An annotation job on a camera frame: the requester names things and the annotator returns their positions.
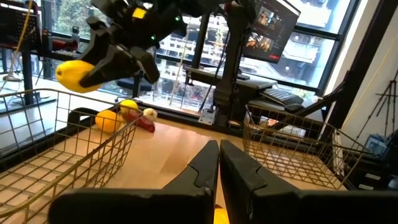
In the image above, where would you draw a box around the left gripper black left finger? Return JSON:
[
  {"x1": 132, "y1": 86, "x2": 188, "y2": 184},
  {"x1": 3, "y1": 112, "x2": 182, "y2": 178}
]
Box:
[{"x1": 48, "y1": 139, "x2": 220, "y2": 224}]

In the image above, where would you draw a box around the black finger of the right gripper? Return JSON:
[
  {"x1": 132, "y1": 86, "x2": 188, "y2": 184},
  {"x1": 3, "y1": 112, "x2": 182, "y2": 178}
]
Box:
[
  {"x1": 80, "y1": 15, "x2": 110, "y2": 67},
  {"x1": 79, "y1": 46, "x2": 161, "y2": 90}
]

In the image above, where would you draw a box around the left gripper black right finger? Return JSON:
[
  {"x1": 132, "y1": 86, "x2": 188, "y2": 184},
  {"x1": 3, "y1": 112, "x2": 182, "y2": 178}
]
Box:
[{"x1": 220, "y1": 139, "x2": 398, "y2": 224}]

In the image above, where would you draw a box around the yellow lemon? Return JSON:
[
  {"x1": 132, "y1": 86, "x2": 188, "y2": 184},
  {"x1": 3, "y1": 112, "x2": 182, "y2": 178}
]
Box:
[
  {"x1": 213, "y1": 204, "x2": 230, "y2": 224},
  {"x1": 119, "y1": 99, "x2": 139, "y2": 115},
  {"x1": 55, "y1": 60, "x2": 104, "y2": 94}
]

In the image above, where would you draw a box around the orange fruit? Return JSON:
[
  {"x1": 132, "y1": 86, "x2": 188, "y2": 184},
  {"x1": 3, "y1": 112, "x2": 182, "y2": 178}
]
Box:
[{"x1": 95, "y1": 109, "x2": 123, "y2": 134}]

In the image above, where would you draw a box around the water bottle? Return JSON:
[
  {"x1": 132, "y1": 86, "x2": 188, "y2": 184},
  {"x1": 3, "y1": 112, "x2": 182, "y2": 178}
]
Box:
[{"x1": 71, "y1": 26, "x2": 81, "y2": 52}]

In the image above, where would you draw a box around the red cylindrical object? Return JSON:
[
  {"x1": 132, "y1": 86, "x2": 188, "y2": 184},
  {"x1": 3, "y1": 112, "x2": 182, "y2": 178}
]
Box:
[{"x1": 51, "y1": 39, "x2": 78, "y2": 52}]

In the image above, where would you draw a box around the white garlic bulb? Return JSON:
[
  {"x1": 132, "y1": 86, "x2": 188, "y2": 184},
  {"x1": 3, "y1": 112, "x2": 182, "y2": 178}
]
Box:
[{"x1": 142, "y1": 107, "x2": 159, "y2": 122}]

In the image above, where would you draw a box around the red pepper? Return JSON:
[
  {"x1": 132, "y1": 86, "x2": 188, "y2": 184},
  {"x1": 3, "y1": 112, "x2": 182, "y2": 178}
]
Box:
[{"x1": 121, "y1": 111, "x2": 156, "y2": 134}]

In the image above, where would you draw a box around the black desk surface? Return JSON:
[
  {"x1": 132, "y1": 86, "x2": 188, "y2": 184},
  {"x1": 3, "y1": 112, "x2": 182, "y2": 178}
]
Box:
[{"x1": 185, "y1": 66, "x2": 279, "y2": 94}]

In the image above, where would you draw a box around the black perforated panel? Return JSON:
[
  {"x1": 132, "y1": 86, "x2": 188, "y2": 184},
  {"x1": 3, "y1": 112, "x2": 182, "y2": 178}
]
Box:
[{"x1": 0, "y1": 4, "x2": 42, "y2": 50}]

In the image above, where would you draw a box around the black drawer cabinet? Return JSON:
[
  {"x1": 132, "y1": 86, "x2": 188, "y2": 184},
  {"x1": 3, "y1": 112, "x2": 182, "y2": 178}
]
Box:
[{"x1": 341, "y1": 149, "x2": 398, "y2": 191}]

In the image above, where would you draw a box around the black keyboard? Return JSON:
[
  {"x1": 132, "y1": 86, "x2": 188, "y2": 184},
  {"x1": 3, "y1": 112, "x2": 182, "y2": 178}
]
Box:
[{"x1": 260, "y1": 87, "x2": 305, "y2": 106}]

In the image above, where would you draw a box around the grey blue box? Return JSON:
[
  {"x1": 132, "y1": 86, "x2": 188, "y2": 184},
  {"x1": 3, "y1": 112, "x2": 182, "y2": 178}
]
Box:
[{"x1": 363, "y1": 133, "x2": 389, "y2": 159}]

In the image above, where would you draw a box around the computer monitor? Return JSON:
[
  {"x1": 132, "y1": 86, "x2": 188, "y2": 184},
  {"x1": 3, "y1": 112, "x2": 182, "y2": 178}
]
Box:
[{"x1": 241, "y1": 0, "x2": 302, "y2": 65}]

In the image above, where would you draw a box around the right black wire basket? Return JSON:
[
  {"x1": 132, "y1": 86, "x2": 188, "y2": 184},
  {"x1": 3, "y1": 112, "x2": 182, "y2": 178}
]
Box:
[{"x1": 243, "y1": 104, "x2": 373, "y2": 190}]

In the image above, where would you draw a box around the black wire basket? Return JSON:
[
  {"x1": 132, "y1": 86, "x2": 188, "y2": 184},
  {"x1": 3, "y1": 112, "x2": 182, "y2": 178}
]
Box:
[
  {"x1": 243, "y1": 104, "x2": 373, "y2": 190},
  {"x1": 0, "y1": 88, "x2": 144, "y2": 224}
]

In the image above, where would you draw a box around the black window post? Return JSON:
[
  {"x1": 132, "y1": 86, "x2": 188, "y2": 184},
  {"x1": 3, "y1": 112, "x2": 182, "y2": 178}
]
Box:
[{"x1": 190, "y1": 14, "x2": 211, "y2": 70}]

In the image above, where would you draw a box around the centre black wire basket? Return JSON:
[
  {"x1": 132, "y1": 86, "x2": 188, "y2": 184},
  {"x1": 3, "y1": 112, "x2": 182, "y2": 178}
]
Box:
[{"x1": 0, "y1": 88, "x2": 144, "y2": 224}]

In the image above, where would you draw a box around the yellow hanging cable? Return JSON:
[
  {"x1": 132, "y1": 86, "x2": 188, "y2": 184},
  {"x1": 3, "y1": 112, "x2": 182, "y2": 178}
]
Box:
[{"x1": 0, "y1": 0, "x2": 34, "y2": 93}]

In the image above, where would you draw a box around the silver mounting bracket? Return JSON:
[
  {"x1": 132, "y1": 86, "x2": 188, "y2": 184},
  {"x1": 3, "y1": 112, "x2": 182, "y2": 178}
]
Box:
[{"x1": 198, "y1": 108, "x2": 218, "y2": 126}]

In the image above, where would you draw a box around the black camera tripod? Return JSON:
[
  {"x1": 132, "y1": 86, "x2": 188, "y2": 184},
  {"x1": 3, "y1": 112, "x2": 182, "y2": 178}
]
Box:
[{"x1": 356, "y1": 70, "x2": 398, "y2": 142}]

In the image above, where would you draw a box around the black rig frame strut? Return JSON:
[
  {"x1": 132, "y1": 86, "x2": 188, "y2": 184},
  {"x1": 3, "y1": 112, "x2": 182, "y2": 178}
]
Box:
[{"x1": 322, "y1": 0, "x2": 398, "y2": 131}]

